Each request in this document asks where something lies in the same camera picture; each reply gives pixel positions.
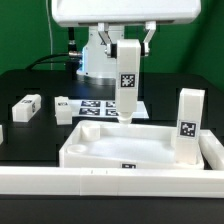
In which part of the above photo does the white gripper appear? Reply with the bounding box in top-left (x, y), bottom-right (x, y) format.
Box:
top-left (51, 0), bottom-right (201, 58)

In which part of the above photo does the white desk tabletop tray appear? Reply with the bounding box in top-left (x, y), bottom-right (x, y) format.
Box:
top-left (59, 120), bottom-right (204, 170)

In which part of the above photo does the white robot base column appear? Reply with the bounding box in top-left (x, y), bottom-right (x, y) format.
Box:
top-left (77, 26), bottom-right (116, 85)

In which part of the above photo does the white sheet with fiducial tags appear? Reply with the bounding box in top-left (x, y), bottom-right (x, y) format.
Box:
top-left (69, 99), bottom-right (149, 119)

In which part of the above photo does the white block at left edge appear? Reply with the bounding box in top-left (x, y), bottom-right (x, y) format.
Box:
top-left (0, 125), bottom-right (3, 145)

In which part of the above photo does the black cable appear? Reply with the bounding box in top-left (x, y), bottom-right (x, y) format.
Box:
top-left (25, 27), bottom-right (83, 70)

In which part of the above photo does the thin white cable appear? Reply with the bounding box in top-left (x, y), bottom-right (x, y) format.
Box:
top-left (45, 0), bottom-right (54, 71)

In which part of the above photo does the white right fence rail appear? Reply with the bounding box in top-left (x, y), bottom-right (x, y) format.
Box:
top-left (199, 130), bottom-right (224, 171)

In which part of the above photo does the white fence rail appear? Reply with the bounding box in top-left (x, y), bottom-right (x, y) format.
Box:
top-left (0, 166), bottom-right (224, 198)
top-left (199, 130), bottom-right (224, 171)

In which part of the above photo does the white front fence rail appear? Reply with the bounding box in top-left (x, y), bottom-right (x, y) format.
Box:
top-left (0, 166), bottom-right (224, 198)

